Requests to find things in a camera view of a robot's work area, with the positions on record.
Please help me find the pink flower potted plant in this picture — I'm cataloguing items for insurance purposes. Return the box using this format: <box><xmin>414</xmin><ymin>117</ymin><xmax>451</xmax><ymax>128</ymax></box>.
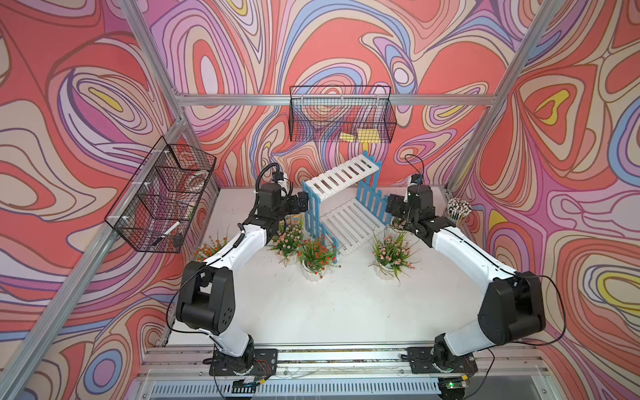
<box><xmin>389</xmin><ymin>217</ymin><xmax>407</xmax><ymax>232</ymax></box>
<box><xmin>372</xmin><ymin>231</ymin><xmax>416</xmax><ymax>281</ymax></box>
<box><xmin>268</xmin><ymin>216</ymin><xmax>304</xmax><ymax>267</ymax></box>

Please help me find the blue white wooden rack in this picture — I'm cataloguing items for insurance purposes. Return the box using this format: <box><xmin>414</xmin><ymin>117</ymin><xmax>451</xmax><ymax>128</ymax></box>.
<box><xmin>303</xmin><ymin>153</ymin><xmax>392</xmax><ymax>256</ymax></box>

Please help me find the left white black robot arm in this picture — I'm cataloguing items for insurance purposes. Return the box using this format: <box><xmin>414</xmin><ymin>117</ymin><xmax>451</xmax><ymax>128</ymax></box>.
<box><xmin>175</xmin><ymin>163</ymin><xmax>308</xmax><ymax>375</ymax></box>

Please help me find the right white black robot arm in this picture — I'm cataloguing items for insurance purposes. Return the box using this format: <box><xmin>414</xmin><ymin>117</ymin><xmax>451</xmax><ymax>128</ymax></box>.
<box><xmin>386</xmin><ymin>167</ymin><xmax>546</xmax><ymax>373</ymax></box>

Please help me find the red flower potted plant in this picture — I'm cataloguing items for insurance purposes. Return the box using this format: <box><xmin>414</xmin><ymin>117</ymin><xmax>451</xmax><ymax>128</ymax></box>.
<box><xmin>298</xmin><ymin>238</ymin><xmax>339</xmax><ymax>283</ymax></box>

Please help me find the orange flower potted plant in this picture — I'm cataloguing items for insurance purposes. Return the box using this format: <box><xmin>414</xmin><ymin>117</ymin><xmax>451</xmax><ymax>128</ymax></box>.
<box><xmin>194</xmin><ymin>237</ymin><xmax>228</xmax><ymax>262</ymax></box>

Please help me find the pencil holder cup with pencils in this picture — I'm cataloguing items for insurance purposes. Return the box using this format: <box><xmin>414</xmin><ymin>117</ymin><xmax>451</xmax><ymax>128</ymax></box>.
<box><xmin>445</xmin><ymin>198</ymin><xmax>473</xmax><ymax>226</ymax></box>

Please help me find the yellow sponge in basket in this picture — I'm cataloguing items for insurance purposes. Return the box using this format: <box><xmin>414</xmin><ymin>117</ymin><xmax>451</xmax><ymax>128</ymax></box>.
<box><xmin>357</xmin><ymin>128</ymin><xmax>381</xmax><ymax>144</ymax></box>

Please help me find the small yellow block in basket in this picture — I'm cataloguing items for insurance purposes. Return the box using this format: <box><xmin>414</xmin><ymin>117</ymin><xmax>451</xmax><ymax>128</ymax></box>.
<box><xmin>340</xmin><ymin>133</ymin><xmax>355</xmax><ymax>143</ymax></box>

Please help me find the white marker in basket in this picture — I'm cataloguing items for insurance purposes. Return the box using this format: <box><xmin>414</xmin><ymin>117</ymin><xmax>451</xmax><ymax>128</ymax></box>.
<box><xmin>152</xmin><ymin>221</ymin><xmax>181</xmax><ymax>246</ymax></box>

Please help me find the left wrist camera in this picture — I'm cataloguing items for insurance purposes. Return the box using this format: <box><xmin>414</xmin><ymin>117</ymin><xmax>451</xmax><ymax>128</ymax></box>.
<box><xmin>273</xmin><ymin>171</ymin><xmax>293</xmax><ymax>197</ymax></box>

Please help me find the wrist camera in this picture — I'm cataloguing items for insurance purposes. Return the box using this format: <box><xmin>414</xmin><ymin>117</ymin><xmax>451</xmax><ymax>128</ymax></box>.
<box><xmin>273</xmin><ymin>171</ymin><xmax>293</xmax><ymax>197</ymax></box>
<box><xmin>408</xmin><ymin>173</ymin><xmax>424</xmax><ymax>186</ymax></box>

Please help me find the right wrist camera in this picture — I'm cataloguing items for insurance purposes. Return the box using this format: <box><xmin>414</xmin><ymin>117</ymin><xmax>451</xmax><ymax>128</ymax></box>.
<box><xmin>408</xmin><ymin>173</ymin><xmax>424</xmax><ymax>186</ymax></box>

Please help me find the black wire basket back wall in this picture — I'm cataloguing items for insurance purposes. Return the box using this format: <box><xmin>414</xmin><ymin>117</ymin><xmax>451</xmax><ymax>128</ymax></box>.
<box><xmin>288</xmin><ymin>83</ymin><xmax>398</xmax><ymax>144</ymax></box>

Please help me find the black wire basket wall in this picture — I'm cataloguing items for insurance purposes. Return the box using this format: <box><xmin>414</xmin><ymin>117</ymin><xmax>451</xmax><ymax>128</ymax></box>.
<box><xmin>105</xmin><ymin>138</ymin><xmax>217</xmax><ymax>253</ymax></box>
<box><xmin>288</xmin><ymin>83</ymin><xmax>398</xmax><ymax>144</ymax></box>

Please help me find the black wire basket left wall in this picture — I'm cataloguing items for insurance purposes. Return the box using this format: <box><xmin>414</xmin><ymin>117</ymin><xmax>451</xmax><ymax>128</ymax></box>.
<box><xmin>105</xmin><ymin>138</ymin><xmax>217</xmax><ymax>253</ymax></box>

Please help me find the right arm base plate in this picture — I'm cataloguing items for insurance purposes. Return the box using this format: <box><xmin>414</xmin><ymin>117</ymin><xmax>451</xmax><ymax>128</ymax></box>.
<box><xmin>400</xmin><ymin>345</ymin><xmax>478</xmax><ymax>376</ymax></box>

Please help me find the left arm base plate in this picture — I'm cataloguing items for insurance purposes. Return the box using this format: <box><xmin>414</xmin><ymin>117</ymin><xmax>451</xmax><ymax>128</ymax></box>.
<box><xmin>209</xmin><ymin>348</ymin><xmax>278</xmax><ymax>378</ymax></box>

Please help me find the aluminium front rail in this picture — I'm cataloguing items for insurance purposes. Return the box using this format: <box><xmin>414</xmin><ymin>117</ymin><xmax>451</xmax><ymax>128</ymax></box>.
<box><xmin>125</xmin><ymin>343</ymin><xmax>565</xmax><ymax>399</ymax></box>

